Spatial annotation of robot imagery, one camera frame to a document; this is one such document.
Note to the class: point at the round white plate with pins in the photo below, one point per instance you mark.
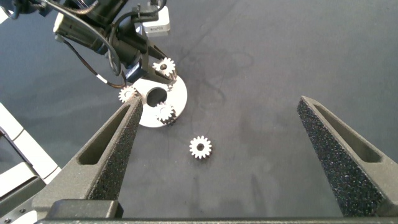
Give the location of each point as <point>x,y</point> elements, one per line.
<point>179,93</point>

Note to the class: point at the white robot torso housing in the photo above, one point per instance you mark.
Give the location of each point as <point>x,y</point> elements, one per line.
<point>28,149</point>

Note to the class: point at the large steel gear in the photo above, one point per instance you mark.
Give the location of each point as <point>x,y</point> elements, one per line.
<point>169,63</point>

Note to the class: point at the small steel gear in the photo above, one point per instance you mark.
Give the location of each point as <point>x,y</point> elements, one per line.
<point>207,150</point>
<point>169,115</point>
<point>122,95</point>

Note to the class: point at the silver boxy wrist camera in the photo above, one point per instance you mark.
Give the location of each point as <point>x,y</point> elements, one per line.
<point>157,24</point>

